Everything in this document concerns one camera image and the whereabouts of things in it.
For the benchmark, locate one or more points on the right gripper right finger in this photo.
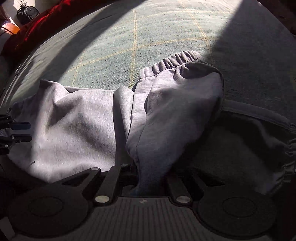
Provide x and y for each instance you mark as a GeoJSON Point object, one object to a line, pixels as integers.
{"type": "Point", "coordinates": [179, 193]}

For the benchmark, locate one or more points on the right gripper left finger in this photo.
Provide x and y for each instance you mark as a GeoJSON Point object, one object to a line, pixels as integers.
{"type": "Point", "coordinates": [116, 179]}

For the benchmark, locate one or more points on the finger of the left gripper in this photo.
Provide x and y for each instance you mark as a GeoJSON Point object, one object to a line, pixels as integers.
{"type": "Point", "coordinates": [19, 125]}
{"type": "Point", "coordinates": [20, 138]}

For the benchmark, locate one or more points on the grey sweatpants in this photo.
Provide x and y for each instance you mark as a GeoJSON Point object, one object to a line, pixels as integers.
{"type": "Point", "coordinates": [176, 115]}

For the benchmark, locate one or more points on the brown wooden headboard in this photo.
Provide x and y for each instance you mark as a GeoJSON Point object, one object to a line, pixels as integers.
{"type": "Point", "coordinates": [8, 26]}

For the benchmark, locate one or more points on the green plaid bed blanket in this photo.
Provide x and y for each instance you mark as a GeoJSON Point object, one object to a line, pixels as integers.
{"type": "Point", "coordinates": [107, 48]}

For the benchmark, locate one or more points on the black backpack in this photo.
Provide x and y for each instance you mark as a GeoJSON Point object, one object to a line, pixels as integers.
{"type": "Point", "coordinates": [26, 14]}

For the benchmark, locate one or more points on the red duvet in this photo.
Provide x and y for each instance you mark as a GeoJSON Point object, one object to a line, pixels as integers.
{"type": "Point", "coordinates": [34, 25]}

